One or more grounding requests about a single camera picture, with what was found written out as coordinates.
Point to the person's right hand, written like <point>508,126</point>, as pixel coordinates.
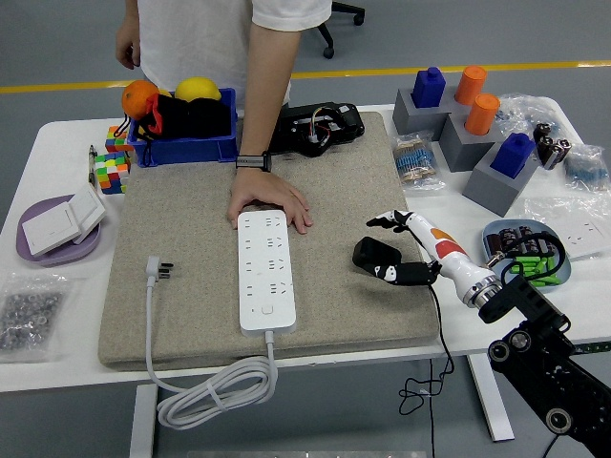
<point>130,45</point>

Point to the grey square block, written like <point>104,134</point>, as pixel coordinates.
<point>406,117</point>
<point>487,191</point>
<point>460,148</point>

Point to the black wristwatch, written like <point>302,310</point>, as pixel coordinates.
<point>253,162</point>

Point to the white wall socket panel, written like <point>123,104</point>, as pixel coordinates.
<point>580,236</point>

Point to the grey-brown mat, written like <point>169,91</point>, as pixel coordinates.
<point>191,229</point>

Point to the green cylindrical battery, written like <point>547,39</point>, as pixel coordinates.
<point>552,267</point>
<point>525,259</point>
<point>549,279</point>
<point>522,265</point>
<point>541,265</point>

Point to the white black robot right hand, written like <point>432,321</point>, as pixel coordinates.
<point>444,248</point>

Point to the silver pen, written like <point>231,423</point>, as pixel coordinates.
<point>92,164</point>

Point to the white wall switch panel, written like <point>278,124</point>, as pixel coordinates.
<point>88,210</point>
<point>48,229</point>

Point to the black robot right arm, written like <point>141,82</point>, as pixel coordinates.
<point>534,305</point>

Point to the small colourful puzzle cube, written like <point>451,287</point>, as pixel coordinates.
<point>114,140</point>

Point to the light blue plate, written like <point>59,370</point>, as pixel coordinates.
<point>564,274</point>

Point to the purple plate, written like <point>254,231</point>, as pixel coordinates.
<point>57,257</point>

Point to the orange fruit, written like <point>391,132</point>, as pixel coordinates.
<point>136,97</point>

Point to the large colourful puzzle cube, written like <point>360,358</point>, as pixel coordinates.
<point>110,174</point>

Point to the person's left hand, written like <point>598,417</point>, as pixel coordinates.
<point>260,188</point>

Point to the orange cylinder peg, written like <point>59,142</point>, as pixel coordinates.
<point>470,86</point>
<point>482,114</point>

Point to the blue square peg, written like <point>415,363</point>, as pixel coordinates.
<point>511,155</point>
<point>427,88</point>

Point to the black pouch red trim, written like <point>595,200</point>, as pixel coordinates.
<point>200,119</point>

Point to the blue plastic bin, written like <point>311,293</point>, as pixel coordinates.
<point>191,150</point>

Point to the white table leg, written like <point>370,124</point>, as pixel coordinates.
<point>143,420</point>
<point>482,396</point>

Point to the yellow lemon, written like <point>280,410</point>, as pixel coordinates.
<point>198,88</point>

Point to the black capacitor silver top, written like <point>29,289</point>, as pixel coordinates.
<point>546,152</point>
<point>543,132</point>
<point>559,153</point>

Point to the bag of striped resistors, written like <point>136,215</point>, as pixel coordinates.
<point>415,160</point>

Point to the black table control panel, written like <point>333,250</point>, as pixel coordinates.
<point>594,347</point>

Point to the black office chair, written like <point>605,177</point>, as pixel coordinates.
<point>328,51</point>

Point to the bag of metal nuts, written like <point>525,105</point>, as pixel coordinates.
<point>28,315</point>

